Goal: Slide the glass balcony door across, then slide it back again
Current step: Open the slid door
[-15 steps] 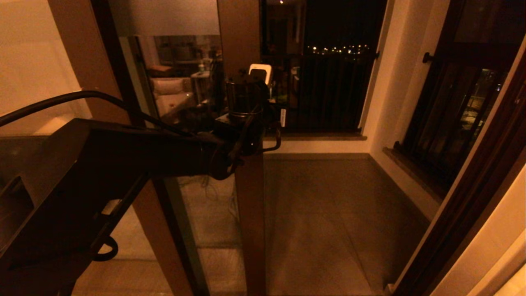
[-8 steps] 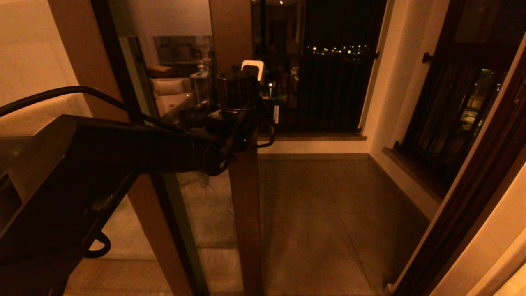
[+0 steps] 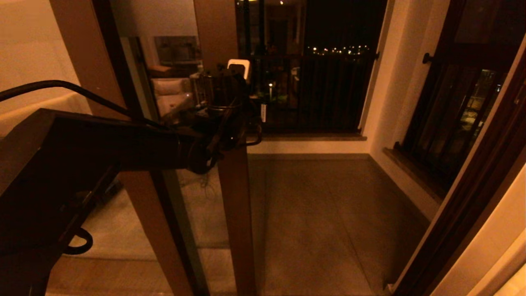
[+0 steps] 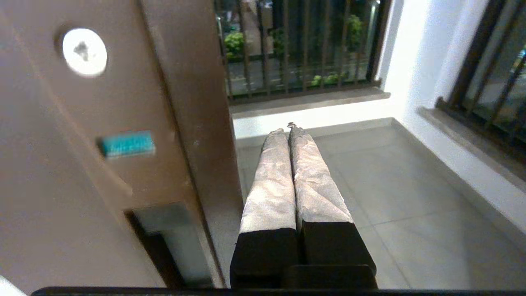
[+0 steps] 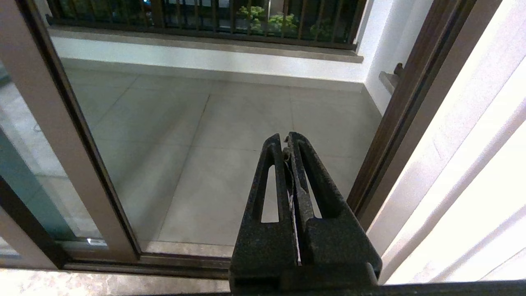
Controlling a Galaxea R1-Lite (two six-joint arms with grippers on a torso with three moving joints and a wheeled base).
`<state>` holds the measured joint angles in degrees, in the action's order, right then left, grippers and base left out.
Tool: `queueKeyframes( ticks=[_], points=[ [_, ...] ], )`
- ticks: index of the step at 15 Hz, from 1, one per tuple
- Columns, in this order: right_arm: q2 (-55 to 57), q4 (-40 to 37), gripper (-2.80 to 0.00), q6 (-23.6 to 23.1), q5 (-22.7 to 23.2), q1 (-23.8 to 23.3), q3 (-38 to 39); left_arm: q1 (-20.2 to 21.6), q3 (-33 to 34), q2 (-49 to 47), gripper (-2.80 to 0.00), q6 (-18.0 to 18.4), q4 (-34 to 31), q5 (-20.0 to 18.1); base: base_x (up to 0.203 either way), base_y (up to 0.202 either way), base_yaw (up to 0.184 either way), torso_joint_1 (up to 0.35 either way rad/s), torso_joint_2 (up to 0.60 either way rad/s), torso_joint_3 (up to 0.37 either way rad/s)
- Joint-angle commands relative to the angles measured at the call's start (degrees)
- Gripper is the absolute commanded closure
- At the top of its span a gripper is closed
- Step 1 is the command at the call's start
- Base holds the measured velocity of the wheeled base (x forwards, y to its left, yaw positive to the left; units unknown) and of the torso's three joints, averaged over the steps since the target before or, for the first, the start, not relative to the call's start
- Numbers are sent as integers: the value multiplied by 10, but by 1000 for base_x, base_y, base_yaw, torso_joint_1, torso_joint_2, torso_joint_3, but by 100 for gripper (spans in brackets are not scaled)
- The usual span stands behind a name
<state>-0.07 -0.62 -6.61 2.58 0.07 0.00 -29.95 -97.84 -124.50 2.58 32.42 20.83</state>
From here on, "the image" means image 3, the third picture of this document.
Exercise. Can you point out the dark framed window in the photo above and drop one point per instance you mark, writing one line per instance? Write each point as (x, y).
(472, 24)

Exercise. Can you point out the stone window sill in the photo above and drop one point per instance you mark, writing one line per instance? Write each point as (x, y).
(411, 176)

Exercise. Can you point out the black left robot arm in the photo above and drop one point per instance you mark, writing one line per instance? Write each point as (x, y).
(82, 144)

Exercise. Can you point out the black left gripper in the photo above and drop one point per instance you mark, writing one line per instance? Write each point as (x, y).
(257, 113)

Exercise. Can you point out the brown framed sliding glass door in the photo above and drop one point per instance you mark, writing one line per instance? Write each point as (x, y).
(238, 213)

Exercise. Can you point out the brown framed fixed glass door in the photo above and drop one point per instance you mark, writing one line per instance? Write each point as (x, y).
(139, 205)

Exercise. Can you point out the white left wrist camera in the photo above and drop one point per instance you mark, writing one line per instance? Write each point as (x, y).
(244, 65)

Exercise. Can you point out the black metal window grille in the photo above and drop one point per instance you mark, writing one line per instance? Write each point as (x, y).
(428, 59)

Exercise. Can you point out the black metal balcony railing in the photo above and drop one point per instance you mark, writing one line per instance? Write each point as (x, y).
(320, 94)

